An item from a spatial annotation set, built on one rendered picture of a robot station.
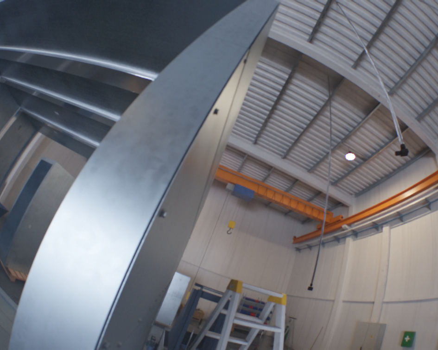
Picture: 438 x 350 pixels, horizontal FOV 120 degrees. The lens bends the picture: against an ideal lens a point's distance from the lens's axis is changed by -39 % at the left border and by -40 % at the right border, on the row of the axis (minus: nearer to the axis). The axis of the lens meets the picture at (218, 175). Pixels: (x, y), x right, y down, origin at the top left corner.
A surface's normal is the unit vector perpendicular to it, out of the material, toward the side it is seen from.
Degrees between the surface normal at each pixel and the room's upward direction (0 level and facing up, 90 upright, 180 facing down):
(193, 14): 180
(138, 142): 90
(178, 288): 90
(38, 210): 90
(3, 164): 90
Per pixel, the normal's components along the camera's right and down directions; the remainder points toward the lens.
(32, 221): 0.93, 0.22
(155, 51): -0.34, 0.81
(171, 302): 0.18, -0.44
